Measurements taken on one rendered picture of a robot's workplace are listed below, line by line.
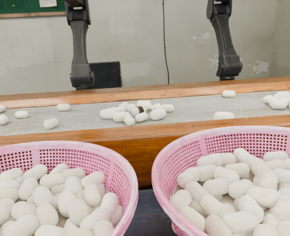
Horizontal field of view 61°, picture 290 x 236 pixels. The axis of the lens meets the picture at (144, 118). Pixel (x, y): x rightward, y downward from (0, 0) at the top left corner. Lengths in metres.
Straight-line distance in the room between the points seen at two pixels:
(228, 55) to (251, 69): 1.91
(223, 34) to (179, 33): 1.57
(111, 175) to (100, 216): 0.07
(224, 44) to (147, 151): 0.80
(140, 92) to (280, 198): 0.53
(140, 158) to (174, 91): 0.39
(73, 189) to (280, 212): 0.21
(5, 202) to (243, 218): 0.24
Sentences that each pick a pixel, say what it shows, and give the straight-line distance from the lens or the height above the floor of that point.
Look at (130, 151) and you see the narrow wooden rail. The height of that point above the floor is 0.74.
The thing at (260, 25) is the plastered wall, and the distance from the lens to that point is 3.01.
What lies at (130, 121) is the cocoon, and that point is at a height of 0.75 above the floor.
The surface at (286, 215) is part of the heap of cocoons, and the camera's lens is 0.27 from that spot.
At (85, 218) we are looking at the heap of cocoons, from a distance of 0.25.
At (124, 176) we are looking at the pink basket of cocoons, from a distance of 0.28.
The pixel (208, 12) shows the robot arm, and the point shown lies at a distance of 1.21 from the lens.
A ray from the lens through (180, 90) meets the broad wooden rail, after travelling 0.75.
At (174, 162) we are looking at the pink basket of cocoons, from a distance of 0.32.
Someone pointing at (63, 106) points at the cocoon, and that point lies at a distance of 0.66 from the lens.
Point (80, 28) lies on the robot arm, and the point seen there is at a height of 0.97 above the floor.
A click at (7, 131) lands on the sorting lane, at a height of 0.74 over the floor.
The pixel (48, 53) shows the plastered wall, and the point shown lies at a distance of 2.68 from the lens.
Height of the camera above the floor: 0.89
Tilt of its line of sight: 16 degrees down
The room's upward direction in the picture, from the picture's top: 3 degrees counter-clockwise
